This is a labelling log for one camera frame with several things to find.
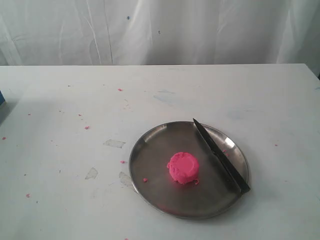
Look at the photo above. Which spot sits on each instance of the black knife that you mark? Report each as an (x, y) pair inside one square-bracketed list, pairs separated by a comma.
[(226, 163)]

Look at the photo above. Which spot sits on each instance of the pink dough lump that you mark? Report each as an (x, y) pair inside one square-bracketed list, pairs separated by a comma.
[(183, 168)]

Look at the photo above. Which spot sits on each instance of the round steel plate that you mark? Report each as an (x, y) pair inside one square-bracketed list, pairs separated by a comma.
[(215, 193)]

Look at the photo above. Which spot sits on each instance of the white backdrop curtain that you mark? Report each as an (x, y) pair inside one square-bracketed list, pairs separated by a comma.
[(141, 32)]

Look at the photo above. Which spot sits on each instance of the blue box at table edge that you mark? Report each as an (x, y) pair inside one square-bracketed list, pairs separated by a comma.
[(2, 99)]

